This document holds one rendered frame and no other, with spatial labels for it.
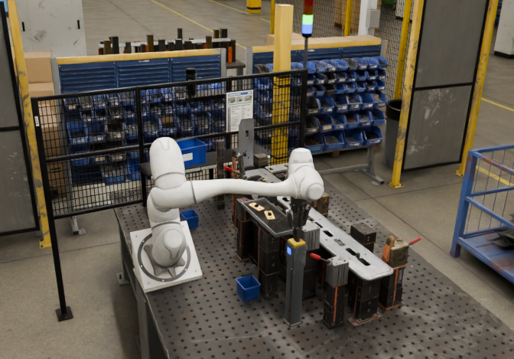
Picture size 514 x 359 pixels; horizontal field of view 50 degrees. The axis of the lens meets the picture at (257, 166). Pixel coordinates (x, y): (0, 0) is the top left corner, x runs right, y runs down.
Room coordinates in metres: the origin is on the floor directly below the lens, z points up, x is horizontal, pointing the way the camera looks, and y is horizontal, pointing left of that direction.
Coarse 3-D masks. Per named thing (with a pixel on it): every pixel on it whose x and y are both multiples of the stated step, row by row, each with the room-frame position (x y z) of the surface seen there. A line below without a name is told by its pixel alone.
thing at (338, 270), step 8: (336, 256) 2.25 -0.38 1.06; (336, 264) 2.18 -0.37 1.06; (344, 264) 2.20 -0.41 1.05; (328, 272) 2.21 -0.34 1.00; (336, 272) 2.18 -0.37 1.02; (344, 272) 2.20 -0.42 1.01; (328, 280) 2.20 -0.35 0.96; (336, 280) 2.18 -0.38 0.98; (344, 280) 2.20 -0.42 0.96; (328, 288) 2.21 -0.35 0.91; (336, 288) 2.19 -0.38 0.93; (344, 288) 2.21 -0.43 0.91; (328, 296) 2.21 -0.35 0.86; (336, 296) 2.19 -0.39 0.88; (328, 304) 2.20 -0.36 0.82; (336, 304) 2.19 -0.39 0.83; (344, 304) 2.21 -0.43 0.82; (328, 312) 2.19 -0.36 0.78; (336, 312) 2.19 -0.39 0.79; (320, 320) 2.24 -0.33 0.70; (328, 320) 2.19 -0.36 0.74; (336, 320) 2.19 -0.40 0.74; (328, 328) 2.17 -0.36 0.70
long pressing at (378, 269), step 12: (264, 168) 3.44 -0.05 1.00; (276, 180) 3.25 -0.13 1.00; (288, 204) 2.90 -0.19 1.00; (312, 216) 2.77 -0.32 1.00; (324, 228) 2.63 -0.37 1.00; (336, 228) 2.63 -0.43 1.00; (324, 240) 2.50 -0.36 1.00; (348, 240) 2.50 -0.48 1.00; (336, 252) 2.39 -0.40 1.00; (348, 252) 2.39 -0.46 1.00; (360, 252) 2.39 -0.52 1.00; (360, 264) 2.28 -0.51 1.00; (372, 264) 2.28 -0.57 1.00; (384, 264) 2.29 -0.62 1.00; (360, 276) 2.18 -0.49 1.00; (372, 276) 2.18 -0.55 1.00
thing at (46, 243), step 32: (0, 32) 4.02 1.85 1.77; (0, 64) 4.00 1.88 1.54; (0, 96) 3.99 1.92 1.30; (0, 128) 3.98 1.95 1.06; (32, 128) 4.04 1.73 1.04; (0, 160) 3.97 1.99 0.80; (32, 160) 4.03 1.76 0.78; (0, 192) 3.97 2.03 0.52; (32, 192) 4.04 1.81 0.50; (0, 224) 3.96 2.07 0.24; (32, 224) 4.04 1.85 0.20
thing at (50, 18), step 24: (0, 0) 8.39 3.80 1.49; (24, 0) 8.55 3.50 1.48; (48, 0) 8.67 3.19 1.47; (72, 0) 8.80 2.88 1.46; (24, 24) 8.53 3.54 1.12; (48, 24) 8.65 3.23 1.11; (72, 24) 8.79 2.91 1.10; (24, 48) 8.51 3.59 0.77; (48, 48) 8.64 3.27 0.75; (72, 48) 8.77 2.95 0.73
